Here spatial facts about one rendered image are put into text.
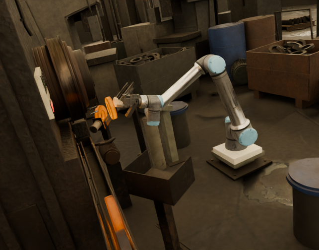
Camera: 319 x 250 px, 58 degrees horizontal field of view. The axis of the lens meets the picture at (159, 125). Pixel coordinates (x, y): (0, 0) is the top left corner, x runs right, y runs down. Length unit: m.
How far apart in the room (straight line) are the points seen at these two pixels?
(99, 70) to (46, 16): 0.97
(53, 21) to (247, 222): 3.47
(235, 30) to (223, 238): 3.51
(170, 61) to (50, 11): 1.73
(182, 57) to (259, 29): 1.47
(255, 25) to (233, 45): 0.50
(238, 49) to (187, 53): 0.98
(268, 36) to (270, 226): 3.66
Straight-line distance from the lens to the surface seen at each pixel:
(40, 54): 1.55
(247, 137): 2.26
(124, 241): 0.97
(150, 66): 3.86
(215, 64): 2.04
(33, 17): 4.40
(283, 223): 2.06
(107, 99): 1.92
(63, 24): 4.33
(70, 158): 1.29
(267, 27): 5.13
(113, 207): 1.09
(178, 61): 4.14
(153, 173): 1.51
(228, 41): 4.81
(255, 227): 2.03
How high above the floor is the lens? 1.39
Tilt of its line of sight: 22 degrees down
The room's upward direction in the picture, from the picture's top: 12 degrees counter-clockwise
